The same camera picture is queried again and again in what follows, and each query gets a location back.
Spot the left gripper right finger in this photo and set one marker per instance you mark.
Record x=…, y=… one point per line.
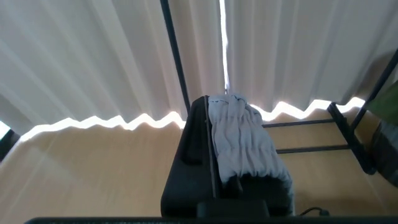
x=264, y=189

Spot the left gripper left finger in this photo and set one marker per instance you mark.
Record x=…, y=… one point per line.
x=189, y=174

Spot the pale grey shorts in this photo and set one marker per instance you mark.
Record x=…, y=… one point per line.
x=239, y=140

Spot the black clothes rack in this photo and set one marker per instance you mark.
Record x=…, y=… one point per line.
x=175, y=56

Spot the green garment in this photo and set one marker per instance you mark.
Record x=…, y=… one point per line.
x=387, y=104

